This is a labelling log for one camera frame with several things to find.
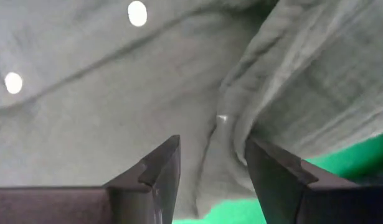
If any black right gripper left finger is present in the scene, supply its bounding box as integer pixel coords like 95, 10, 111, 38
0, 134, 182, 224

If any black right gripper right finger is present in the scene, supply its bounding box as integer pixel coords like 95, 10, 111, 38
244, 138, 383, 224

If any dark green garment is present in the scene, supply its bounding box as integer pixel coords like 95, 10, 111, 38
0, 0, 383, 220

